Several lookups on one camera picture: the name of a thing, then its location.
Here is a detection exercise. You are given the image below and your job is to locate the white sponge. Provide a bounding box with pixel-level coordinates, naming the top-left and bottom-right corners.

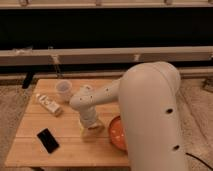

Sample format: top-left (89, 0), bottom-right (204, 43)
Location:
top-left (80, 124), bottom-right (105, 138)

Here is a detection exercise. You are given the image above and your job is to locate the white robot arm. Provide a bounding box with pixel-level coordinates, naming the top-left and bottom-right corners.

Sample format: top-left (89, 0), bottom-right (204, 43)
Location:
top-left (70, 62), bottom-right (188, 171)

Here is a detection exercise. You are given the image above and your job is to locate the black rectangular sponge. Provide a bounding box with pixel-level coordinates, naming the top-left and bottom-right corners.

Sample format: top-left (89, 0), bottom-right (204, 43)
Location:
top-left (37, 128), bottom-right (59, 154)

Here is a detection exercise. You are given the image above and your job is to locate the orange bowl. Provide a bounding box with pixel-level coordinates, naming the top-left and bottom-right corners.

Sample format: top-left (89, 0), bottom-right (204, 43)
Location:
top-left (108, 116), bottom-right (127, 151)

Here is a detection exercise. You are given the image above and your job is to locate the white plastic bottle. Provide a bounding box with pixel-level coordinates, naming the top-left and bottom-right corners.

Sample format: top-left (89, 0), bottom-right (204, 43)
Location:
top-left (36, 93), bottom-right (62, 117)

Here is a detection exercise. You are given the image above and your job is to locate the black cable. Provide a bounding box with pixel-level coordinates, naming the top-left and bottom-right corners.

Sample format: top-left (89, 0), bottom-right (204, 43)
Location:
top-left (185, 152), bottom-right (213, 171)

